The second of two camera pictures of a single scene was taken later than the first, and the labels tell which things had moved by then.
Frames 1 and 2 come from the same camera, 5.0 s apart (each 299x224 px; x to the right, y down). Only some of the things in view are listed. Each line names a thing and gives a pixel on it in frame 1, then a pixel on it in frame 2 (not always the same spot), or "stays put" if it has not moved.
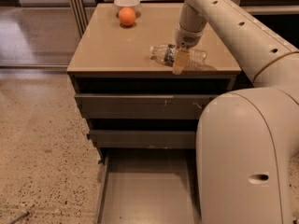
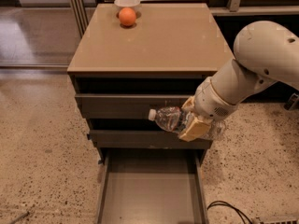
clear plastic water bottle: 164,54 -> 174,119
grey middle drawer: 143,138 stays put
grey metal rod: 20,217 stays put
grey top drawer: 141,105 stays put
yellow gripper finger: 181,58 -> 196,129
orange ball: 127,16 stays put
